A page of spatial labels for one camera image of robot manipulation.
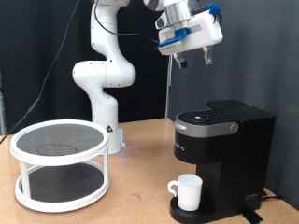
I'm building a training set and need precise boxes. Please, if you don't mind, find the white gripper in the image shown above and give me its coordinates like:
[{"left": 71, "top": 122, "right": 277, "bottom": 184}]
[{"left": 157, "top": 8, "right": 224, "bottom": 70}]

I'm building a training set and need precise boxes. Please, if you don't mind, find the wrist camera on blue mount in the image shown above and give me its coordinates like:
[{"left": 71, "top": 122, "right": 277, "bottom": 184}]
[{"left": 155, "top": 27, "right": 192, "bottom": 56}]

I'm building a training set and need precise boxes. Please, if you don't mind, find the black Keurig coffee machine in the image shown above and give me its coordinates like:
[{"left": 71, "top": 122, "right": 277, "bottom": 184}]
[{"left": 168, "top": 99, "right": 277, "bottom": 224}]

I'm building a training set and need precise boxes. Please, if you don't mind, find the black curtain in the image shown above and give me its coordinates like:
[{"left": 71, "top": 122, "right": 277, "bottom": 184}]
[{"left": 0, "top": 0, "right": 173, "bottom": 135}]

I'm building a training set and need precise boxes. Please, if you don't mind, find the blue cable clip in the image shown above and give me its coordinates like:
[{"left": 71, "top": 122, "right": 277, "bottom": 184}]
[{"left": 206, "top": 2, "right": 223, "bottom": 20}]

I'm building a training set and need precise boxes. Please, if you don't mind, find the metal frame post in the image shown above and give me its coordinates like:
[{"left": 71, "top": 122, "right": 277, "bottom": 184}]
[{"left": 0, "top": 69, "right": 7, "bottom": 136}]

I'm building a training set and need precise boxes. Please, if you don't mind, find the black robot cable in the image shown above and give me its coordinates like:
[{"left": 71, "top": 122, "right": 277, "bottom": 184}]
[{"left": 0, "top": 0, "right": 162, "bottom": 146}]

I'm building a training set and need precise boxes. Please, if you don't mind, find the black power cord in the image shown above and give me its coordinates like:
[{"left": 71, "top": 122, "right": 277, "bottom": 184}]
[{"left": 261, "top": 189, "right": 284, "bottom": 201}]

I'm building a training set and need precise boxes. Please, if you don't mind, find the white two-tier turntable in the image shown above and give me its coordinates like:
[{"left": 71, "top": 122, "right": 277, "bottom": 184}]
[{"left": 9, "top": 119, "right": 110, "bottom": 214}]

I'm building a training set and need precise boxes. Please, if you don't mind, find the white plastic mug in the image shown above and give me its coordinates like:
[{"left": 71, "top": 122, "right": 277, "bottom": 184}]
[{"left": 167, "top": 173, "right": 204, "bottom": 212}]

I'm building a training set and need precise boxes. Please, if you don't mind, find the grey partition panel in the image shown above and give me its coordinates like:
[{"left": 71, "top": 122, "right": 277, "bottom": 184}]
[{"left": 168, "top": 0, "right": 299, "bottom": 211}]

